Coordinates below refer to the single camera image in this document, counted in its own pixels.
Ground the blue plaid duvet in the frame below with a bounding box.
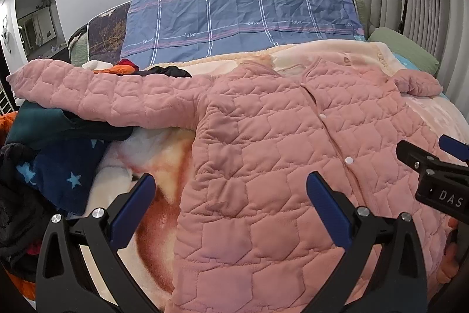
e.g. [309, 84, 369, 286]
[119, 0, 366, 70]

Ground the green striped pillow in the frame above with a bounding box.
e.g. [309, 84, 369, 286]
[69, 33, 89, 67]

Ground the pink quilted jacket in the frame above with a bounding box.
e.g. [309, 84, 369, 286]
[8, 53, 447, 312]

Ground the orange jacket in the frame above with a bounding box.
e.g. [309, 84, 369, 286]
[93, 64, 138, 75]

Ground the white garment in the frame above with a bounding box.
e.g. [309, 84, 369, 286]
[82, 60, 113, 71]

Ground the navy star pattern garment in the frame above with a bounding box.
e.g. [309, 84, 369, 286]
[16, 138, 110, 215]

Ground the dark teal fleece garment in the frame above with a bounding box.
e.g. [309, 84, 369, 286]
[6, 101, 134, 150]

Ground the dark tree print pillow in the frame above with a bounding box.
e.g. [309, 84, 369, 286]
[87, 2, 130, 64]

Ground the red garment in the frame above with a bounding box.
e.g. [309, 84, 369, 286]
[118, 58, 139, 72]

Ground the light blue bed sheet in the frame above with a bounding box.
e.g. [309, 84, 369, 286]
[387, 53, 448, 100]

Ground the cream orange plush blanket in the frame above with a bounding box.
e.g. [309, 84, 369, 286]
[88, 40, 468, 312]

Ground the black puffer jacket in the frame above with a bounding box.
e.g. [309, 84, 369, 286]
[133, 66, 192, 78]

